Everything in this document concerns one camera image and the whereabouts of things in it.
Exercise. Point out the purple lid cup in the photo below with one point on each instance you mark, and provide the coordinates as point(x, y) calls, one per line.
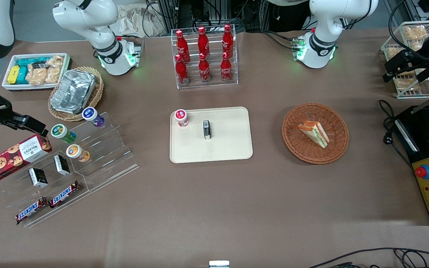
point(91, 114)

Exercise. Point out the beige plastic tray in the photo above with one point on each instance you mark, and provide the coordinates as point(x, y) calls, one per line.
point(225, 149)

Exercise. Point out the black machine with yellow panel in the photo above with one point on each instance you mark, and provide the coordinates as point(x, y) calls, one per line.
point(423, 130)

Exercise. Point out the white small device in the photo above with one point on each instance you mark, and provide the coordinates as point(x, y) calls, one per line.
point(219, 264)

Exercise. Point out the clear acrylic stepped display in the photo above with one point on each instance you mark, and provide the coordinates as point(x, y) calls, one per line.
point(110, 163)

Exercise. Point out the red cola bottle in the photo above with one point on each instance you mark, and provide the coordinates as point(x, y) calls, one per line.
point(203, 42)
point(227, 41)
point(226, 69)
point(181, 46)
point(204, 70)
point(181, 72)

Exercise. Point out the Snickers bar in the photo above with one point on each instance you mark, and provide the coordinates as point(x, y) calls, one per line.
point(64, 194)
point(31, 210)

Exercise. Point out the red emergency stop button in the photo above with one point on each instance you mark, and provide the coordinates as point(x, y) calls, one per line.
point(423, 172)

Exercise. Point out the crumpled brown paper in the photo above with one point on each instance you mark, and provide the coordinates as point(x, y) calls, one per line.
point(132, 22)

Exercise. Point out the green lid cup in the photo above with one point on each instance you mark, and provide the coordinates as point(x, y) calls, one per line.
point(61, 132)

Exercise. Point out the teal long box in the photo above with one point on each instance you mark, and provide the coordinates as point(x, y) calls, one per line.
point(28, 61)

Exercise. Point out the red Walkers cookie box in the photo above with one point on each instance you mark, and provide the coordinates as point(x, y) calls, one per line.
point(13, 158)

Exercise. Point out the brown round wicker basket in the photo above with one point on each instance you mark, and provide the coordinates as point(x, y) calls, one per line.
point(307, 152)

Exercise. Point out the yellow small box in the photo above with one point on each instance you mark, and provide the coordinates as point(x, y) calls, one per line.
point(13, 75)

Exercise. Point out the white plastic bin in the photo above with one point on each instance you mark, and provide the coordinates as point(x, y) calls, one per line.
point(9, 87)

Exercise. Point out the red lid yogurt cup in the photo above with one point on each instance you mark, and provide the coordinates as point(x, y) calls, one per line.
point(181, 117)

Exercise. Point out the clear acrylic bottle rack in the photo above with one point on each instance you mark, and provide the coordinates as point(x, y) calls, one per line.
point(214, 85)

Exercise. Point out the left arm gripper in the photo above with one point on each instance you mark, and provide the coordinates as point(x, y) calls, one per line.
point(427, 46)

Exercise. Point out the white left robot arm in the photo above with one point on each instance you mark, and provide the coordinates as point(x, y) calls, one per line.
point(322, 48)

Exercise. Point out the orange lid cup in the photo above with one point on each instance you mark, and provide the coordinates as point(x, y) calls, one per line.
point(76, 152)

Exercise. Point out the dark background equipment rack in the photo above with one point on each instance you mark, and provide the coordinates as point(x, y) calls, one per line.
point(199, 13)

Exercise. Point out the clear bag of snacks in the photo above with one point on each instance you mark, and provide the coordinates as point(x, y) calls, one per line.
point(37, 76)
point(55, 69)

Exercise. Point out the triangular sandwich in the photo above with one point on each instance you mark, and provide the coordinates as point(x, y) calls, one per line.
point(315, 133)

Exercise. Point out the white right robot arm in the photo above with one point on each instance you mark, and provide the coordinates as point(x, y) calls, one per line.
point(106, 56)

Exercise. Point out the teal short box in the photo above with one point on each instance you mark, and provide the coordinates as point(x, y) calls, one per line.
point(22, 77)

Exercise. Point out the small black silver box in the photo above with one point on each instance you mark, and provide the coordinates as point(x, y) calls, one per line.
point(207, 130)

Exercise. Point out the aluminium foil tray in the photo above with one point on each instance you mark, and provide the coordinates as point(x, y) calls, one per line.
point(73, 91)

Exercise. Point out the small black carton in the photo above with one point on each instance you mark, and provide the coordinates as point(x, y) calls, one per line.
point(62, 165)
point(38, 178)

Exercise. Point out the wrapped bread pack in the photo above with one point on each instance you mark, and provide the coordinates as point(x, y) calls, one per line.
point(415, 32)
point(406, 83)
point(416, 45)
point(394, 54)

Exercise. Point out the light oval wicker basket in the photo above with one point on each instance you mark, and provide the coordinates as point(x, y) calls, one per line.
point(97, 93)

